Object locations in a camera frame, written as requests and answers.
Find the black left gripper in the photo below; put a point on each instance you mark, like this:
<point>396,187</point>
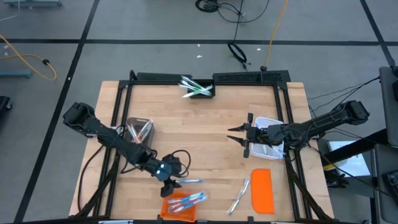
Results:
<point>175,166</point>

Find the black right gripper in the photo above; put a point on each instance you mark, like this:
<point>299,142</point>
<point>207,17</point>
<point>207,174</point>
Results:
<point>256,135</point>

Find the blue toothbrush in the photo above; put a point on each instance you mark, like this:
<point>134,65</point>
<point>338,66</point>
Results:
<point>186,207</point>
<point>189,202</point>
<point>192,181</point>
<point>186,198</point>

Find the orange toothbrush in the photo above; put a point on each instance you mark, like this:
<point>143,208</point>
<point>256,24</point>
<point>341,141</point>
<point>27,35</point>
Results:
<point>136,132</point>
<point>143,137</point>
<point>146,130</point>
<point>133,133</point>

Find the green toothbrush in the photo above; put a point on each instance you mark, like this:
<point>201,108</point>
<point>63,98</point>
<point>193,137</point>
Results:
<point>189,80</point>
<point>205,90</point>
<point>186,95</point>
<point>186,86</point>

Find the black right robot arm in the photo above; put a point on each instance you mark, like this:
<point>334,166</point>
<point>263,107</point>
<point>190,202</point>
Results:
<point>326,121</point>

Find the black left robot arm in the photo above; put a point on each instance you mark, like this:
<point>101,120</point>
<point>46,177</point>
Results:
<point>109,137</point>

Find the white perforated plastic basket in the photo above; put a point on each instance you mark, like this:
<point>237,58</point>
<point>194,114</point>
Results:
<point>270,154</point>

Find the orange slotted plastic basket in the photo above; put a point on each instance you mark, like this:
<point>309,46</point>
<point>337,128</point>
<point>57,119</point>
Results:
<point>186,217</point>

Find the grey translucent plastic bin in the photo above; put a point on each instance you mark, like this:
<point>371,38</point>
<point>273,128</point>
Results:
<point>150,137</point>

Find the black slotted plastic basket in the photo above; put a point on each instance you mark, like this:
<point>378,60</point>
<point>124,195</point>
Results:
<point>202,96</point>

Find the purple toothbrush in clear wrapper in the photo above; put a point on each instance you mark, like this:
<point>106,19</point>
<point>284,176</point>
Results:
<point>238,196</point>
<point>241,192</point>

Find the black perforated panel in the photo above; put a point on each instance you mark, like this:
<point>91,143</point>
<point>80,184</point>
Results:
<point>248,77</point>

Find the orange flat plastic lid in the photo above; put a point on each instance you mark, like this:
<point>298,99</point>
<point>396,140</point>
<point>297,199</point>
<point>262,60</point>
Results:
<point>262,191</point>

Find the black plain panel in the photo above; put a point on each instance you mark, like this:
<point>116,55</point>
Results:
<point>161,76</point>

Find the white board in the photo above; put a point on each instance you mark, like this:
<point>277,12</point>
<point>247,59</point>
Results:
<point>345,165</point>

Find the black beam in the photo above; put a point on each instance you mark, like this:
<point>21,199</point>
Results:
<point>357,147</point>

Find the black controller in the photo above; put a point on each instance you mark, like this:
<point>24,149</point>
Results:
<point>391,183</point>

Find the grey cabinet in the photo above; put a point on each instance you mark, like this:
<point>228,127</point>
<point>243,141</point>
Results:
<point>385,211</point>

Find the black box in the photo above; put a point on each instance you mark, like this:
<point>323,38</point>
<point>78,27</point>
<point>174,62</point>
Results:
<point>4,104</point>

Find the grey-blue bar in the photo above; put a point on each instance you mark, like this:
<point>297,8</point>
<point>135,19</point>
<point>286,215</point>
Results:
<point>15,73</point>

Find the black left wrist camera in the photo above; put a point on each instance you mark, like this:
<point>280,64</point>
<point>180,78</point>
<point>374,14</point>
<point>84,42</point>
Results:
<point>160,169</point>

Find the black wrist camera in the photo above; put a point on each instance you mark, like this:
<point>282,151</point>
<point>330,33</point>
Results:
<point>160,169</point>
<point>273,133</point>

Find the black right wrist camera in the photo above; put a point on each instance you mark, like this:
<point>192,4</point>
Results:
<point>273,133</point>

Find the silver aluminium bracket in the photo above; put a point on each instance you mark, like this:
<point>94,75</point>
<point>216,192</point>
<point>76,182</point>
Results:
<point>116,222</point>

